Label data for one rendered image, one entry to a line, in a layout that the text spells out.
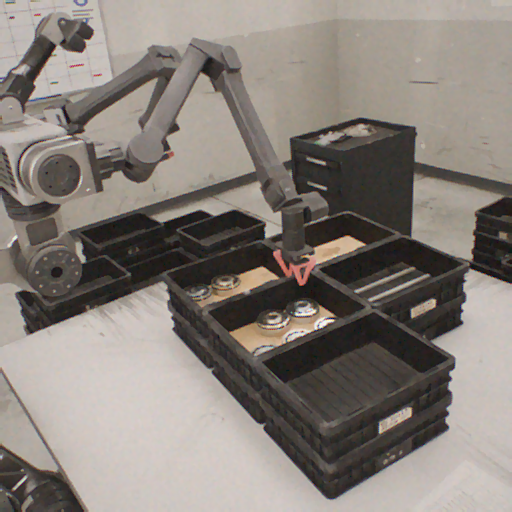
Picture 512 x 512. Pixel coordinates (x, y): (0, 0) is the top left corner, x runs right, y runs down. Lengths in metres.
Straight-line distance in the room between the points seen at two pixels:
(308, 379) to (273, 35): 4.27
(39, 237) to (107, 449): 0.59
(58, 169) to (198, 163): 3.91
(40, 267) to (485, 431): 1.22
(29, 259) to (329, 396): 0.85
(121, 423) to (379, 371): 0.73
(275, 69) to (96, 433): 4.31
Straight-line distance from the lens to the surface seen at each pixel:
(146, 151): 1.33
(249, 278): 2.03
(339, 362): 1.60
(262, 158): 1.46
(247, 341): 1.70
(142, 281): 3.10
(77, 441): 1.71
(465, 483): 1.50
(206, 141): 5.15
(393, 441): 1.47
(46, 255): 1.57
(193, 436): 1.62
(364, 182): 3.34
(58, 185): 1.28
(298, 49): 5.67
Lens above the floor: 1.80
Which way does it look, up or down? 26 degrees down
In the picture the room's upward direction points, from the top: 5 degrees counter-clockwise
